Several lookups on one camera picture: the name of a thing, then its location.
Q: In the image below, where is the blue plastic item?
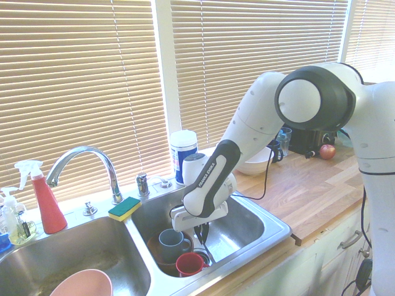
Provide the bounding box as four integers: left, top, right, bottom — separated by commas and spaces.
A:
0, 232, 12, 254

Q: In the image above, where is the pink plastic bowl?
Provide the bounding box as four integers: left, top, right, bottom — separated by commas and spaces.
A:
49, 269, 114, 296

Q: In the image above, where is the yellow dish soap bottle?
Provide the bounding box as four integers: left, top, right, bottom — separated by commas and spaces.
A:
9, 211, 41, 246

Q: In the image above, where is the grey ceramic mug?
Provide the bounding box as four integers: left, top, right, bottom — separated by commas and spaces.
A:
158, 228, 193, 261

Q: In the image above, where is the clear pump soap bottle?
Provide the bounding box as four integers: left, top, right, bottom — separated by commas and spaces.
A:
0, 186, 24, 244

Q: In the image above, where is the steel sink drain strainer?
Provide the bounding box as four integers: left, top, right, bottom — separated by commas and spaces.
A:
193, 250, 211, 266

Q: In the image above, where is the red spray bottle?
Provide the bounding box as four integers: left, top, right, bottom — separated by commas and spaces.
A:
14, 160, 68, 235

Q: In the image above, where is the black slow cooker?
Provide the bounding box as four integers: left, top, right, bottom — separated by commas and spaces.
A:
288, 124, 339, 157

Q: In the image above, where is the wide beige window blind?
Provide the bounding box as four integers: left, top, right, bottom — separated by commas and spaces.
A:
0, 0, 164, 211
169, 0, 349, 147

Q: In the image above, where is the dark blue mug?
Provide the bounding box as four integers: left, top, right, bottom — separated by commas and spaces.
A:
267, 139, 284, 164

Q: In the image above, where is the metal drawer handle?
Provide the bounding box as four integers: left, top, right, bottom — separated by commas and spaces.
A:
338, 229, 364, 250

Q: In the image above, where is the narrow beige window blind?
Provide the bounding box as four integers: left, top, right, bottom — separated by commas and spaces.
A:
344, 0, 395, 84

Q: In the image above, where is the yellow green sponge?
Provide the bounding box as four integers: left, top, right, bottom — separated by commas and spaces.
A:
107, 197, 143, 223

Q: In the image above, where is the red apple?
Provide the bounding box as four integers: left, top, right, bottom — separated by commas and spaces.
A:
319, 144, 337, 160

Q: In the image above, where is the stainless steel double sink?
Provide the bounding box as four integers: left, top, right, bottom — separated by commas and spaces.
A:
0, 184, 293, 296

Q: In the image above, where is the red ceramic mug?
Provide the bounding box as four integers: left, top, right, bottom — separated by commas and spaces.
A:
175, 252, 210, 278

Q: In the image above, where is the black cable with plug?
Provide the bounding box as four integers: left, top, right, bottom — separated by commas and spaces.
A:
341, 184, 375, 296

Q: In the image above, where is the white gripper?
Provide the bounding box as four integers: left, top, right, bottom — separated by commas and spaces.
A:
170, 201, 230, 245

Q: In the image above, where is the chrome curved faucet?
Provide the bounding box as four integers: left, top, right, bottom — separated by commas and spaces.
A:
45, 146, 125, 206

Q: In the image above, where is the clear drinking glass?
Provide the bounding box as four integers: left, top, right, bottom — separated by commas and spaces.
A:
276, 126, 293, 158

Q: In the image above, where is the white sink hole cap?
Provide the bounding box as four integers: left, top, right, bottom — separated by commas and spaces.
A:
149, 175, 174, 189

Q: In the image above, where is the chrome sink soap dispenser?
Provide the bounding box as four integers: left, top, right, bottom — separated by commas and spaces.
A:
136, 173, 151, 198

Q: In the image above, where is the white blue wipes canister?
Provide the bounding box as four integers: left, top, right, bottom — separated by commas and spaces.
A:
170, 129, 199, 186

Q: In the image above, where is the brown wooden bowl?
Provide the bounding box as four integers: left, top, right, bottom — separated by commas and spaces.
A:
146, 229, 195, 269

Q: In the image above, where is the chrome sink sprayer knob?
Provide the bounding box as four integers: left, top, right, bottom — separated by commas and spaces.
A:
82, 199, 99, 216

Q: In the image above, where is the pale green translucent container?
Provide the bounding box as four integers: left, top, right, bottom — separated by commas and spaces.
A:
336, 127, 353, 148

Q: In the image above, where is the white ceramic bowl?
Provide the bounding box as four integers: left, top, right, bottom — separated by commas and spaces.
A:
235, 146, 276, 177

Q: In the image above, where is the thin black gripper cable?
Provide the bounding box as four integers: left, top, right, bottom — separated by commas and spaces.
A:
233, 132, 279, 202

